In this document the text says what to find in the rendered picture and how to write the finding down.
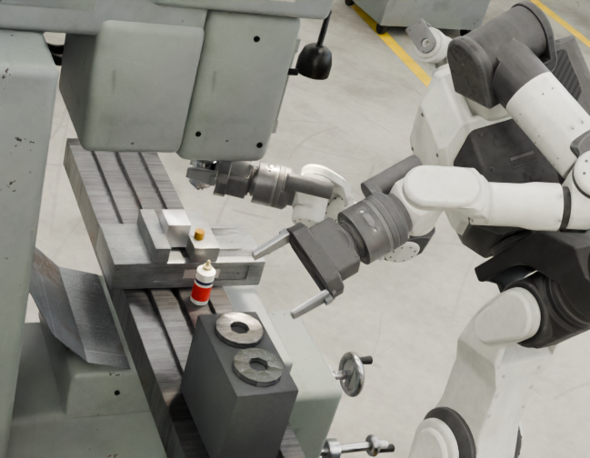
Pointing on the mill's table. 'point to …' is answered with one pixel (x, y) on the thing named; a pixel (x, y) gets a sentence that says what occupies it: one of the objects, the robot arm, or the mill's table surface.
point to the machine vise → (172, 256)
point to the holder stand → (237, 386)
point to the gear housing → (305, 9)
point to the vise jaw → (198, 251)
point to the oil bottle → (203, 283)
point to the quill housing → (238, 85)
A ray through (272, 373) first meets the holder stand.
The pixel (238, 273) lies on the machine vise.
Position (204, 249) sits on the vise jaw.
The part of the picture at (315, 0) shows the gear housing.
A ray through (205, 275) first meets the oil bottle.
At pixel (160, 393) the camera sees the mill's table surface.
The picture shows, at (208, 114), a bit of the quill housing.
